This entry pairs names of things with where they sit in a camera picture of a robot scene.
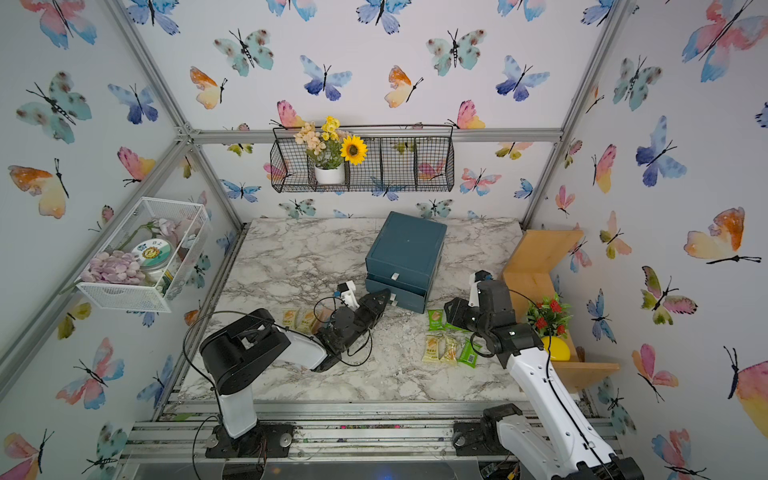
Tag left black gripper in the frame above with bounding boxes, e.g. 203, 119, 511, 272
337, 289, 388, 355

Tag yellow cookie packet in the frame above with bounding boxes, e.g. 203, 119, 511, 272
296, 310, 323, 335
281, 309, 299, 329
440, 336, 460, 365
422, 335, 442, 363

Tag dark teal drawer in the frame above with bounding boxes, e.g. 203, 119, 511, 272
365, 277, 427, 314

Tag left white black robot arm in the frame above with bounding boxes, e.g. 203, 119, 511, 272
199, 288, 392, 440

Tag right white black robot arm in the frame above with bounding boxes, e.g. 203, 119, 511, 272
444, 270, 644, 479

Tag dark teal drawer cabinet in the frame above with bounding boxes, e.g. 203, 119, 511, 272
365, 211, 447, 301

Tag pink wooden brush tray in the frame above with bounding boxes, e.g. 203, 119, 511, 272
315, 307, 334, 324

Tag red flower green plant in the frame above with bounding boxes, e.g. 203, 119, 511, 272
526, 293, 572, 339

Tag yellow toy on shelf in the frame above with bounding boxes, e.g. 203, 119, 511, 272
542, 336, 571, 362

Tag white pot yellow flowers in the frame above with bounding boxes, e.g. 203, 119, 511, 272
294, 116, 369, 186

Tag round green label tin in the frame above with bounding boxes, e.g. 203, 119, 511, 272
132, 238, 173, 270

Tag pink artificial flower bunch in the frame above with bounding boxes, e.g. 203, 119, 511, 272
80, 250, 146, 285

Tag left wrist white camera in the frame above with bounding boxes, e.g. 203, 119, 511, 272
334, 281, 359, 311

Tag wrist white camera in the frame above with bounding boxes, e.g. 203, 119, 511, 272
334, 281, 359, 311
468, 270, 493, 307

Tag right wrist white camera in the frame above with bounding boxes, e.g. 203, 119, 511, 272
468, 270, 493, 307

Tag wooden wall shelf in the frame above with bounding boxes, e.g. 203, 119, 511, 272
502, 229, 619, 393

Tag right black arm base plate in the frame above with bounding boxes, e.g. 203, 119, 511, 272
452, 403, 523, 457

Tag black wire wall basket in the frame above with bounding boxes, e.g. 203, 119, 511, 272
265, 123, 455, 194

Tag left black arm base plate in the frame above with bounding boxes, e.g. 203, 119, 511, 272
205, 422, 295, 460

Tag white mesh wall basket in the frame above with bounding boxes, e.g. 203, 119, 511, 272
74, 197, 211, 313

